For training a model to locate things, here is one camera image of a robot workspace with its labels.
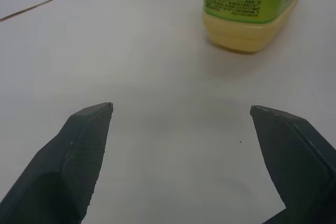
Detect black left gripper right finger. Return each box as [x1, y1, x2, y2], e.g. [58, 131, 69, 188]
[249, 105, 336, 224]

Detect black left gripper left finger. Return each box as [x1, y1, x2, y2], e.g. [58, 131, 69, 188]
[0, 102, 114, 224]

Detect yellow bottle with green label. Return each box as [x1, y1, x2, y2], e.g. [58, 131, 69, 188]
[201, 0, 310, 54]

